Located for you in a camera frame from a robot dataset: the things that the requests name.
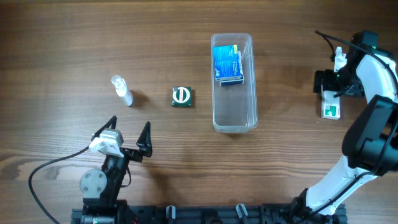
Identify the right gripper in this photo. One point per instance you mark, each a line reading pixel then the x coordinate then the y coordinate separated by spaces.
pixel 321 82

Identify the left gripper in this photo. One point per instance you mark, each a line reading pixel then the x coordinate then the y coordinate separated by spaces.
pixel 128 152

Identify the white green Panadol box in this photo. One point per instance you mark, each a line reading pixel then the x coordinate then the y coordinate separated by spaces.
pixel 330 105

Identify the dark green square box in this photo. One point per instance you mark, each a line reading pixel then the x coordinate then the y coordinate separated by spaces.
pixel 182 96

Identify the white Hansaplast box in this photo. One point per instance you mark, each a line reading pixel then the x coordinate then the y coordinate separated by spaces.
pixel 231 82

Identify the blue medicine box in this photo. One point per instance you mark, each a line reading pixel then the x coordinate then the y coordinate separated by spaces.
pixel 226 62

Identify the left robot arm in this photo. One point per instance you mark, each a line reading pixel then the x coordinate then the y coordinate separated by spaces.
pixel 100 187

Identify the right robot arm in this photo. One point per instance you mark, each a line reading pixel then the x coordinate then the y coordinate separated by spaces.
pixel 369 147

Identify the clear plastic container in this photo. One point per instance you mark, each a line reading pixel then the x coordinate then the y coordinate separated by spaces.
pixel 234 106

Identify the white spray bottle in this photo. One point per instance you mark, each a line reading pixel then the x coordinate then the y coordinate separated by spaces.
pixel 122 90

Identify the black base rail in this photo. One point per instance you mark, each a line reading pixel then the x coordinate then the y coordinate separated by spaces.
pixel 264 214

